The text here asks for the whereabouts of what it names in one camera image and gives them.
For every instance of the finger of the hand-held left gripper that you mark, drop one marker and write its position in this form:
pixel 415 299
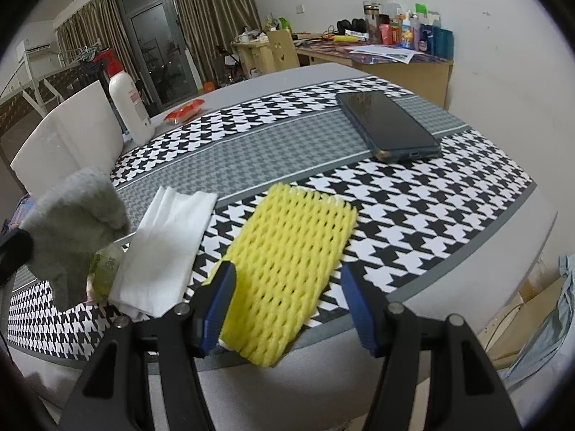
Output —
pixel 13 251

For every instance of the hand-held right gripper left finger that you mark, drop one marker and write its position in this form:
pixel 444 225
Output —
pixel 220 309

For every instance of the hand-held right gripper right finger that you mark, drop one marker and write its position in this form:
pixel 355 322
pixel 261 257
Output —
pixel 364 318

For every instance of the grey cloth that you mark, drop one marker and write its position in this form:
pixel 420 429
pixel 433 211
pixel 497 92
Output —
pixel 76 220

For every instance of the yellow foam net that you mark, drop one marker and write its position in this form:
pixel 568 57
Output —
pixel 287 256

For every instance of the white tissue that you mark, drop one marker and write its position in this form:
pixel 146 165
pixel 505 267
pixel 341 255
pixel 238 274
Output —
pixel 161 242

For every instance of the green and pink plastic packet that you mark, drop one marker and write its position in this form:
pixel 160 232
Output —
pixel 105 265

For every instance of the white foam box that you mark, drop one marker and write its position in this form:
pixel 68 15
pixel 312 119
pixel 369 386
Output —
pixel 67 139

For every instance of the cardboard box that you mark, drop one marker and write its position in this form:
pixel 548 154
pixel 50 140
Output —
pixel 507 323

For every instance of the grey plastic bag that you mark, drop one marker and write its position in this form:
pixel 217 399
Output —
pixel 548 323

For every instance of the white pump lotion bottle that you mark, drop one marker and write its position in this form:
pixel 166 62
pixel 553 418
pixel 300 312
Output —
pixel 130 107

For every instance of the black phone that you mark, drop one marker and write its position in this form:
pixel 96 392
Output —
pixel 386 125

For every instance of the red snack packet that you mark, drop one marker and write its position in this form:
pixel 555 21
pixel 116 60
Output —
pixel 184 111

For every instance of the hanging dark clothes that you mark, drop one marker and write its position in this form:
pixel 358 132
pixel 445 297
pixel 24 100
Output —
pixel 94 65

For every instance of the white air conditioner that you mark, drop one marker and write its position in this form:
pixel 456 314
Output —
pixel 38 49

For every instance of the orange plastic item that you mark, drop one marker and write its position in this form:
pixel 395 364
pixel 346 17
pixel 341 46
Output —
pixel 209 86

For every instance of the brown curtain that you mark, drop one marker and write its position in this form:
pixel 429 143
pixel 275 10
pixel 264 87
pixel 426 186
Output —
pixel 85 27
pixel 211 13

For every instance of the wooden desk with patterned top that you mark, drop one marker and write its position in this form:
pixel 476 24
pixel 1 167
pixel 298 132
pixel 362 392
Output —
pixel 404 76

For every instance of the glass balcony door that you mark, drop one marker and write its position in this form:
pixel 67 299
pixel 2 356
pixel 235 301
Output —
pixel 157 40

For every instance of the plain wooden desk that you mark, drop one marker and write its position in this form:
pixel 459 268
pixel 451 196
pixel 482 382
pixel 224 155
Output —
pixel 251 56

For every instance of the wooden chair with smiley cutout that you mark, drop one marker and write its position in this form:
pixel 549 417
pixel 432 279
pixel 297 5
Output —
pixel 283 51

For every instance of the printed papers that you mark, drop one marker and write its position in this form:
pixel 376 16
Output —
pixel 386 54

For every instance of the yellow tube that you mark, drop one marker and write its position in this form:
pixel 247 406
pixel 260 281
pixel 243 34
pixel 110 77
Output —
pixel 345 38

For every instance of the black dumbbell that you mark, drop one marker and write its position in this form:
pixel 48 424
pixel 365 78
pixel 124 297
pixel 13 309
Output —
pixel 350 26

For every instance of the row of toiletry bottles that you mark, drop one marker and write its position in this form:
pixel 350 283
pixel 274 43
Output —
pixel 422 31

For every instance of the green bottle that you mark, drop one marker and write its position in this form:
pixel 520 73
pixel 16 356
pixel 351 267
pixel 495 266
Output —
pixel 285 24

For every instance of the steel thermos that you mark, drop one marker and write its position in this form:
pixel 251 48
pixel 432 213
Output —
pixel 371 22

